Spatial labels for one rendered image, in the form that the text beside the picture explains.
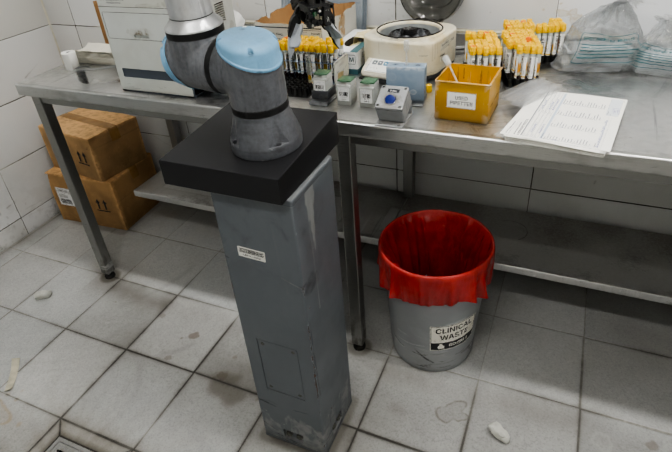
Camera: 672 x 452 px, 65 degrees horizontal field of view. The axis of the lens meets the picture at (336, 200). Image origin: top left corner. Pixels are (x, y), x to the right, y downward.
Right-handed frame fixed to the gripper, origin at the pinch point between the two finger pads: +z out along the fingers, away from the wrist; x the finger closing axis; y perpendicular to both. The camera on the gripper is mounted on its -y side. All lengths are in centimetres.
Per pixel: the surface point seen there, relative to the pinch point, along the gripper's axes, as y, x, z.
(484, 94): 40.1, 25.1, 4.7
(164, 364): -11, -62, 100
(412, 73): 20.0, 18.4, 3.9
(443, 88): 32.4, 19.1, 4.2
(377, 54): -3.4, 21.5, 5.3
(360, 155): -43, 35, 60
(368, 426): 44, -12, 100
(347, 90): 10.8, 4.1, 8.0
